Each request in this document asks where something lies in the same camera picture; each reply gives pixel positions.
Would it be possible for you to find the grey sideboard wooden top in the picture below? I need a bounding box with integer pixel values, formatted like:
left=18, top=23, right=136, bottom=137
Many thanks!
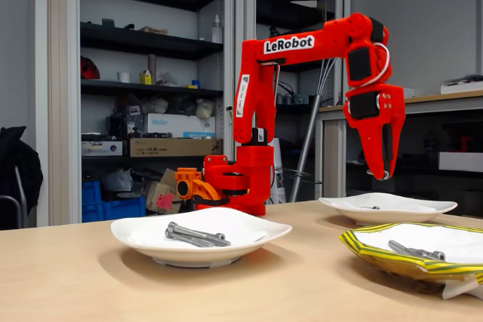
left=316, top=90, right=483, bottom=206

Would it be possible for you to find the grey coat stand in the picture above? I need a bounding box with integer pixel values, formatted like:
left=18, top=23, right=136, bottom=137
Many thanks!
left=288, top=0, right=337, bottom=203

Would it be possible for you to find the flat white box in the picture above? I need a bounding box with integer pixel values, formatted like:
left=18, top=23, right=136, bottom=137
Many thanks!
left=440, top=75, right=483, bottom=95

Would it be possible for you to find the long white box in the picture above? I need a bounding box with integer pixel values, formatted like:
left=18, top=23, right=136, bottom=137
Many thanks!
left=438, top=151, right=483, bottom=173

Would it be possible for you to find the white square porcelain plate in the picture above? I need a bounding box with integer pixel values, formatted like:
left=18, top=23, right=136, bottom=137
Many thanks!
left=318, top=192, right=458, bottom=227
left=110, top=207, right=293, bottom=268

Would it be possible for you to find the yellow green striped plate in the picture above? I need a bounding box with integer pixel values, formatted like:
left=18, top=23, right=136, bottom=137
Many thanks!
left=339, top=222, right=483, bottom=300

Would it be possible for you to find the orange printed part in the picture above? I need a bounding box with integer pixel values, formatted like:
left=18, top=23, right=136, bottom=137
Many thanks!
left=173, top=167, right=223, bottom=206

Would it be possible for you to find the white plastic bottle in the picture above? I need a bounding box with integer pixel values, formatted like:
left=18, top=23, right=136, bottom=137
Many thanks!
left=211, top=14, right=223, bottom=44

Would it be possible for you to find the white Weller box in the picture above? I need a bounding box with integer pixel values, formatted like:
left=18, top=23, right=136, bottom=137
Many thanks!
left=146, top=112, right=217, bottom=139

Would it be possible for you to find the long brown cardboard box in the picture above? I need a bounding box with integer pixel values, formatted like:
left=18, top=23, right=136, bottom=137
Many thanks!
left=129, top=137, right=223, bottom=158

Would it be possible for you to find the cardboard box pink label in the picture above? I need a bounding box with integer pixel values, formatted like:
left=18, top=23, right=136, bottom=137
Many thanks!
left=145, top=169, right=184, bottom=214

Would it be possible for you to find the blue plastic crate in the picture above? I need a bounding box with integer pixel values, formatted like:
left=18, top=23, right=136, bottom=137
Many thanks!
left=82, top=196, right=146, bottom=223
left=82, top=180, right=103, bottom=206

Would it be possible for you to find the flat grey printed box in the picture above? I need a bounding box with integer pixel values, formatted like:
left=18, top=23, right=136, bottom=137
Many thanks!
left=82, top=140, right=124, bottom=157

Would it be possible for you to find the red black helmet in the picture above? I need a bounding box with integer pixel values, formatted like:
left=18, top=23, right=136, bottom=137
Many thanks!
left=80, top=56, right=101, bottom=80

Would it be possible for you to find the black jacket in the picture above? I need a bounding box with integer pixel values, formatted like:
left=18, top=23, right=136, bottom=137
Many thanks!
left=0, top=125, right=44, bottom=217

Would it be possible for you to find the grey metal chair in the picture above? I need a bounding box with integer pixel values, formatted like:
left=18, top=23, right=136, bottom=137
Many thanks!
left=0, top=165, right=28, bottom=229

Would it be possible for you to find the white servo cable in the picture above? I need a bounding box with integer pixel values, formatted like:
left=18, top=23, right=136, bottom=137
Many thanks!
left=358, top=41, right=392, bottom=89

